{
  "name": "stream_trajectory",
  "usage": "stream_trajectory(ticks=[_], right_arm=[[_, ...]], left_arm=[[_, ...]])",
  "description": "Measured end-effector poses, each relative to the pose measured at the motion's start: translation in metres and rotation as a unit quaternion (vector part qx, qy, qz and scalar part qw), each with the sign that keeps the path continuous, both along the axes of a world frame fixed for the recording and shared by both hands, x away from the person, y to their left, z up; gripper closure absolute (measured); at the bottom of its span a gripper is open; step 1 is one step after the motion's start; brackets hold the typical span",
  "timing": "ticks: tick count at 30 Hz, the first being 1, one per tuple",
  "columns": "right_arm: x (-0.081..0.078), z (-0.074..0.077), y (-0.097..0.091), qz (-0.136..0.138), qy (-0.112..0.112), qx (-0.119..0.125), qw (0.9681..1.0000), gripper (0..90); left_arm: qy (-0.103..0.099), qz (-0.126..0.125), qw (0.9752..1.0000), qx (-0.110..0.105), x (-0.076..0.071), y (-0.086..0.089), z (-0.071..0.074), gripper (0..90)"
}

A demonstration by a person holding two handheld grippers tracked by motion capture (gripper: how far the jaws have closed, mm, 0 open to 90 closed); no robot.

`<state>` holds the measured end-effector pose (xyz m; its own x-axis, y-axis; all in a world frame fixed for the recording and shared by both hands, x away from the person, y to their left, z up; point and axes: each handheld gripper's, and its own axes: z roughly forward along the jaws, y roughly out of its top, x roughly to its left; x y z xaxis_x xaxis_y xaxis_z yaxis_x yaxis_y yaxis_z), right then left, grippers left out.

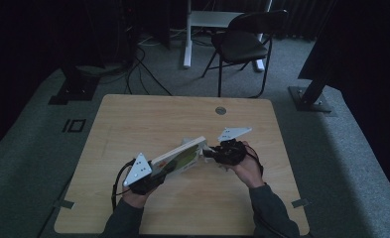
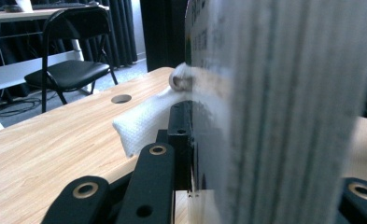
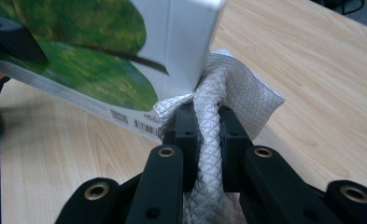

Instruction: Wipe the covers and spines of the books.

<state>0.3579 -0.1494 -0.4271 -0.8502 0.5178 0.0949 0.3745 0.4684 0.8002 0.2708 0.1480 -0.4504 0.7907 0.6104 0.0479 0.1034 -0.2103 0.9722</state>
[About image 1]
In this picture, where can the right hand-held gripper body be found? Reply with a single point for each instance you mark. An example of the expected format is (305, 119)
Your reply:
(230, 153)

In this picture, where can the person's left hand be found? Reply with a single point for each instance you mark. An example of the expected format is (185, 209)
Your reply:
(134, 198)

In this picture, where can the grey tape piece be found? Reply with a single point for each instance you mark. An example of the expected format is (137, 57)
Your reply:
(64, 204)
(300, 203)

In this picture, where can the black folding chair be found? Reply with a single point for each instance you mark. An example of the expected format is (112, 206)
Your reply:
(245, 46)

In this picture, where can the white desk frame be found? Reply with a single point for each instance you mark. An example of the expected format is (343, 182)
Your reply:
(212, 18)

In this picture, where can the black stand base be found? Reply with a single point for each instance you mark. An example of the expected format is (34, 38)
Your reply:
(76, 89)
(310, 99)

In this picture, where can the grey round table grommet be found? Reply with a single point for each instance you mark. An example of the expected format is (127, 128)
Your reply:
(220, 110)

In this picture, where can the white book with green leaf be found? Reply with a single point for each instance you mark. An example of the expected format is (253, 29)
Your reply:
(182, 155)

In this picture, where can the person's right hand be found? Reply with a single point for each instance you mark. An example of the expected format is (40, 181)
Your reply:
(250, 172)

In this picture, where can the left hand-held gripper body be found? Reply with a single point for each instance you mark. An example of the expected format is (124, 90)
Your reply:
(138, 170)

